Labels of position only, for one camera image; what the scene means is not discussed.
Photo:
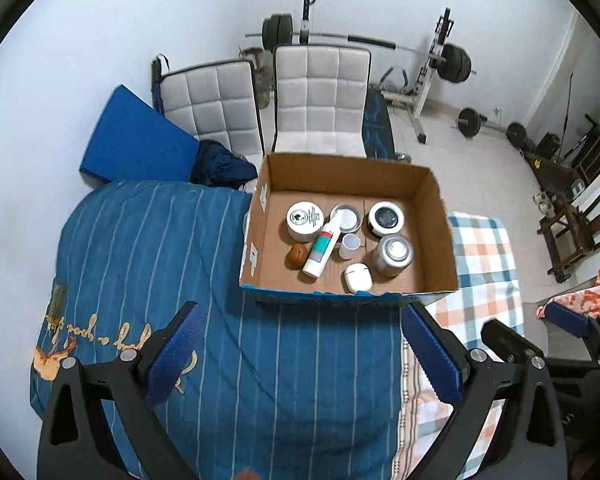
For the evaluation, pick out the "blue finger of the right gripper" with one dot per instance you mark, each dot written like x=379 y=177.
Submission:
x=507 y=344
x=571 y=322

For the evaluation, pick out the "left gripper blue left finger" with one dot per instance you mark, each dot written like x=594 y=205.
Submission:
x=167 y=352

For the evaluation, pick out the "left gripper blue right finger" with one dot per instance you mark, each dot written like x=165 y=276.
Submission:
x=439 y=353

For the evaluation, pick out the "frosted white plastic cup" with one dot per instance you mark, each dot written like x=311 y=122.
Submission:
x=349 y=246

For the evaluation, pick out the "brown walnut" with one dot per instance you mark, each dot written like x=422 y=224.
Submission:
x=296 y=257

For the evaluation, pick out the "white tube with green label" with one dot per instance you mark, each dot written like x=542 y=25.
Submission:
x=323 y=246

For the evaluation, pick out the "orange floral cloth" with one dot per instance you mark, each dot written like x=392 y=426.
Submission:
x=584 y=302

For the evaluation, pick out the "plaid checkered blanket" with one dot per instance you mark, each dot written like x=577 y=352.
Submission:
x=488 y=288

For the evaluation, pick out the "dark wooden chair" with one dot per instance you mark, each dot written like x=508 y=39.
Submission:
x=582 y=226

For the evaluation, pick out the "blue striped blanket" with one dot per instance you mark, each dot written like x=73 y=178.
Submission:
x=279 y=389

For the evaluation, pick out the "silver jar with gold emblem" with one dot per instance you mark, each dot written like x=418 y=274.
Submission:
x=392 y=255

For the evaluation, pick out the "open silver tin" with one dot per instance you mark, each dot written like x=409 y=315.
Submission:
x=349 y=217

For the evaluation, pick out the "white round jar printed lid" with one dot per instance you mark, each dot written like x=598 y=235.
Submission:
x=304 y=221

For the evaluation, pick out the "dark blue cloth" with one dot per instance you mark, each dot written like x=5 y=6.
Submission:
x=217 y=167

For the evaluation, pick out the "brown cardboard box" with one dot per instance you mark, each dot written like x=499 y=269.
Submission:
x=328 y=180

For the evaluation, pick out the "blue foam mat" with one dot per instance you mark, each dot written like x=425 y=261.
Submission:
x=131 y=141

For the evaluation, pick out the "black dumbbell on floor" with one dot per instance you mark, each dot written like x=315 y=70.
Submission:
x=470 y=122

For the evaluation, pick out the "left white quilted chair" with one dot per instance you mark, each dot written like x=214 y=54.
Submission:
x=212 y=102

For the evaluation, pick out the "white quilted chair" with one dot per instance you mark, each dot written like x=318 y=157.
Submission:
x=320 y=94
x=212 y=102

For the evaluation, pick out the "white weight bench rack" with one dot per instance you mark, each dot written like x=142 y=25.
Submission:
x=420 y=85

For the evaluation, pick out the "barbell with black plates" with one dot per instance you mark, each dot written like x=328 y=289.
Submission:
x=277 y=30

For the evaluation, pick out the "right white quilted chair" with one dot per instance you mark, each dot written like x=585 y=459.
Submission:
x=320 y=94

